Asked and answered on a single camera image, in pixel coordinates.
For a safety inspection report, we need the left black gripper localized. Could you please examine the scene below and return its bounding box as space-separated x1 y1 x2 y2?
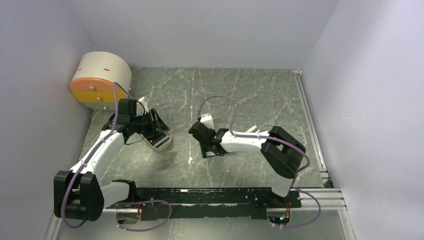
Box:
131 108 170 138

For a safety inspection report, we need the black leather card holder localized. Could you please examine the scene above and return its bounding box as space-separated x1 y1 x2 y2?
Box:
200 146 226 159

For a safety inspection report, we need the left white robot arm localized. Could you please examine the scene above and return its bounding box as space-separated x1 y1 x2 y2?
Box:
53 96 173 222

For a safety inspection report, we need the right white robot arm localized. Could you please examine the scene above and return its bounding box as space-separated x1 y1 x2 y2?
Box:
188 121 308 207

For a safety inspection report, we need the beige wooden card tray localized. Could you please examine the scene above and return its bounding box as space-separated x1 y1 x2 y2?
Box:
144 131 173 152

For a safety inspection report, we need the small white wooden block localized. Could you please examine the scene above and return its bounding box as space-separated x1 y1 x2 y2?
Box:
247 125 258 133

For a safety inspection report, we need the round pastel drawer box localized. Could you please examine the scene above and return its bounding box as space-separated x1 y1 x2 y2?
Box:
69 51 132 111

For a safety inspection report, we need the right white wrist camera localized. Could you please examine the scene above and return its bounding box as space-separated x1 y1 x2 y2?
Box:
199 113 215 130

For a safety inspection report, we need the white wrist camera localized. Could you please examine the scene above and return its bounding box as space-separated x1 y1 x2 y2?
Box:
138 96 150 110
199 113 215 130

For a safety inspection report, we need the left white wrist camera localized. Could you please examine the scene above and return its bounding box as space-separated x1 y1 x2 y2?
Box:
138 96 150 110

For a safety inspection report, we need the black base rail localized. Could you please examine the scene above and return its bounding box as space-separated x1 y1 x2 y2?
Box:
106 187 302 221

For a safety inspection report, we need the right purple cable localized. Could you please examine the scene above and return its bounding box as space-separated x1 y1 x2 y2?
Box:
197 95 322 229

